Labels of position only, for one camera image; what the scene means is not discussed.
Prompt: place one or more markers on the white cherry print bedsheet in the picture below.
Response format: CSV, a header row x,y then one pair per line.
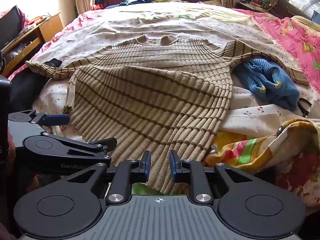
x,y
112,30

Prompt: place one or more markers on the blue knitted garment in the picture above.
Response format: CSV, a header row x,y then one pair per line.
x,y
271,80

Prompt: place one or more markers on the black monitor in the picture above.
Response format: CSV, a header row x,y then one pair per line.
x,y
11,27

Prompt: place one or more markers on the pink printed blanket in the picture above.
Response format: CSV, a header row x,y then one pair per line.
x,y
287,37

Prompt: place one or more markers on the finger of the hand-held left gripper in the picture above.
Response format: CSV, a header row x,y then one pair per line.
x,y
100,143
57,120

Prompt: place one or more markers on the red shiny bag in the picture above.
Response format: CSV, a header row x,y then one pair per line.
x,y
98,6

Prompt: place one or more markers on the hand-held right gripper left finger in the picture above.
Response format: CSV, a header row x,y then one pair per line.
x,y
147,163

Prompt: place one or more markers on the small black cloth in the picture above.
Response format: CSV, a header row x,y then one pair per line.
x,y
53,63

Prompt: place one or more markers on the dark wooden headboard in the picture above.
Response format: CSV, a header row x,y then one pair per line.
x,y
297,0

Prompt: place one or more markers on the wooden desk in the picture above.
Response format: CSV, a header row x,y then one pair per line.
x,y
47,28

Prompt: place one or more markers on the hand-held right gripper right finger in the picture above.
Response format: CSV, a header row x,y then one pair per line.
x,y
173,163

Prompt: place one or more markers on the pale green yellow bed cover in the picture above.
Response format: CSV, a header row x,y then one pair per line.
x,y
175,11

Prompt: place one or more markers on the colourful cartoon print quilt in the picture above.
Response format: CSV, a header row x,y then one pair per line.
x,y
270,160

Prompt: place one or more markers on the beige striped ribbed sweater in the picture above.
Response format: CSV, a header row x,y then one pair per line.
x,y
150,100

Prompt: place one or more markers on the dark cloth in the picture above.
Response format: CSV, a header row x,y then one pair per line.
x,y
27,90

